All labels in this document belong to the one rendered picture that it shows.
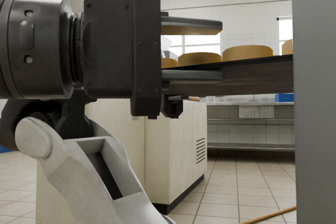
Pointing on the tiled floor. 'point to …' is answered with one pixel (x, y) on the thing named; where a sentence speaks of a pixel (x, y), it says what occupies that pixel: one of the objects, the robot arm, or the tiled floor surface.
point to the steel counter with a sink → (265, 111)
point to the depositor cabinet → (175, 155)
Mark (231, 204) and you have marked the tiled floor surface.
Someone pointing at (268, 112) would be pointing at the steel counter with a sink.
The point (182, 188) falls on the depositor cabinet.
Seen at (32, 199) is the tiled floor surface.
